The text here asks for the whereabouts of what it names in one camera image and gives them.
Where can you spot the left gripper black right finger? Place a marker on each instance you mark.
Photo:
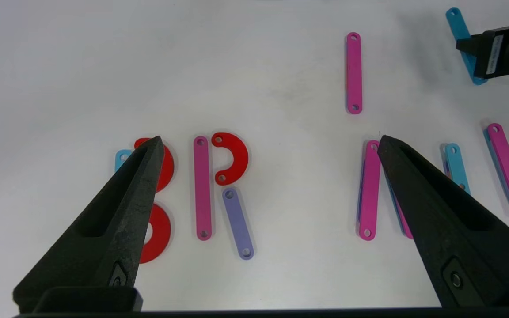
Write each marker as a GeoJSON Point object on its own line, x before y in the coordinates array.
{"type": "Point", "coordinates": [466, 256]}

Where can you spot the pink bar with holes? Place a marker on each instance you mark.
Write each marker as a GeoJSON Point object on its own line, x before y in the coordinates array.
{"type": "Point", "coordinates": [202, 190]}
{"type": "Point", "coordinates": [508, 170]}
{"type": "Point", "coordinates": [405, 225]}
{"type": "Point", "coordinates": [354, 73]}
{"type": "Point", "coordinates": [369, 190]}

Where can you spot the short blue bar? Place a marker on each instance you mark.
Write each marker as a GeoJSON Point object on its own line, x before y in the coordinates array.
{"type": "Point", "coordinates": [457, 24]}

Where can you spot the large red curved piece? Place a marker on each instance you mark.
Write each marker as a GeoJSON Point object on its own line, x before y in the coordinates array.
{"type": "Point", "coordinates": [159, 236]}
{"type": "Point", "coordinates": [168, 170]}

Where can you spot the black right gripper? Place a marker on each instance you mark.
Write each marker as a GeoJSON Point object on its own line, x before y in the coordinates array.
{"type": "Point", "coordinates": [508, 51]}

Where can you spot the long blue flat bar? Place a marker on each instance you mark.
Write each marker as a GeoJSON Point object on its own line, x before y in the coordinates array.
{"type": "Point", "coordinates": [455, 165]}
{"type": "Point", "coordinates": [122, 158]}

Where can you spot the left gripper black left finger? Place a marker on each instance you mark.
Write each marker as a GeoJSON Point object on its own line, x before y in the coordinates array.
{"type": "Point", "coordinates": [113, 234]}

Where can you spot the short purple bar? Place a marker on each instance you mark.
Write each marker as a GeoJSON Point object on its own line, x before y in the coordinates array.
{"type": "Point", "coordinates": [238, 223]}

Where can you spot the small red curved piece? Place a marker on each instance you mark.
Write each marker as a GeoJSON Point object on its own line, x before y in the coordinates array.
{"type": "Point", "coordinates": [239, 154]}

